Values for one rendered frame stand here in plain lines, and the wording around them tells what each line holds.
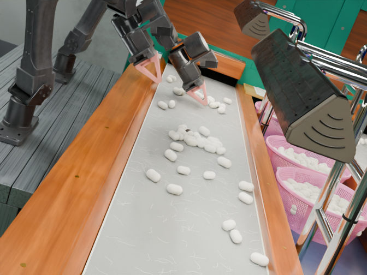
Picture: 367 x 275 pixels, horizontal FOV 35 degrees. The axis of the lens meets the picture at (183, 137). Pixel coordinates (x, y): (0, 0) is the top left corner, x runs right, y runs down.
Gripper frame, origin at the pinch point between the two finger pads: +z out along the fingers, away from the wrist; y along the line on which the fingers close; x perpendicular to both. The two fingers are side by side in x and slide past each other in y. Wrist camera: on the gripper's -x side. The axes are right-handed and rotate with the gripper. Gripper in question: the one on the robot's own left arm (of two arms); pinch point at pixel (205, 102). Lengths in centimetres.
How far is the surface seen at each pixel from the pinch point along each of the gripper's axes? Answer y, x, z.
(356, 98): -6.3, -43.1, 21.1
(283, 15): -6.8, -35.0, -13.4
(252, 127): -13.0, -10.7, 11.5
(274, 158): -30.3, -13.0, 17.6
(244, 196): -70, -6, 8
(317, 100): -122, -27, -20
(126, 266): -111, 8, -7
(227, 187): -64, -3, 6
